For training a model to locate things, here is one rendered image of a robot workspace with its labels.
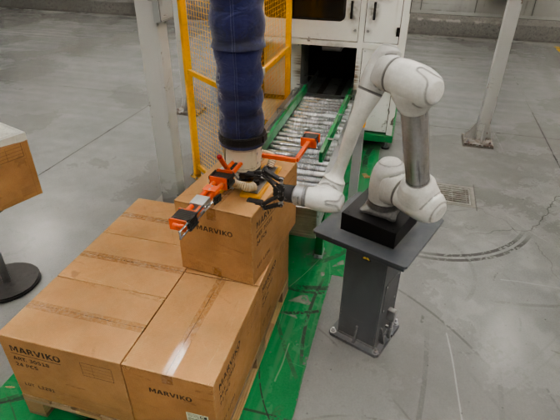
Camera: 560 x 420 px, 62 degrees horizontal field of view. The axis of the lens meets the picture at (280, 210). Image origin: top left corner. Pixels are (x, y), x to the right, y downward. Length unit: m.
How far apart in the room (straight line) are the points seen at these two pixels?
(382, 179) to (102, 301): 1.42
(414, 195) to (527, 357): 1.36
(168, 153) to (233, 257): 1.74
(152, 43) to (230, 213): 1.78
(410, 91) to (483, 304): 1.89
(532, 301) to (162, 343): 2.35
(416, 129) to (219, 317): 1.16
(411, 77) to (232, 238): 1.05
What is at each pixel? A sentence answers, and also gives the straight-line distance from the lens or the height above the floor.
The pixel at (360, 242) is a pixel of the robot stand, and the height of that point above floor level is 0.75.
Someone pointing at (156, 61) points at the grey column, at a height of 1.20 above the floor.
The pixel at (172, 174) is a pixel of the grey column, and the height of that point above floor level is 0.30.
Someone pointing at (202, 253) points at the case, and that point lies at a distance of 2.32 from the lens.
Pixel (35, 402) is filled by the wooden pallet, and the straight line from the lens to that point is 2.66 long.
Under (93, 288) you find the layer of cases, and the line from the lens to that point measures 2.44.
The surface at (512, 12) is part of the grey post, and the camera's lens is 5.25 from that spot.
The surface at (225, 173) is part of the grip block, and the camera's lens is 2.11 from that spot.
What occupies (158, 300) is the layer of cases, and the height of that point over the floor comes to 0.54.
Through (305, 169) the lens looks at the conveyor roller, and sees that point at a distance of 3.40.
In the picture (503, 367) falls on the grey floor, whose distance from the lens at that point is 2.94.
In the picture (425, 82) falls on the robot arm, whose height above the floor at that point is 1.60.
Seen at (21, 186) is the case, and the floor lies 0.72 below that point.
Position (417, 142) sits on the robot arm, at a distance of 1.88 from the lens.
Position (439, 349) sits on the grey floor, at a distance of 2.89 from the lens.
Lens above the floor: 2.06
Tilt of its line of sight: 32 degrees down
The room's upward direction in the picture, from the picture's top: 1 degrees clockwise
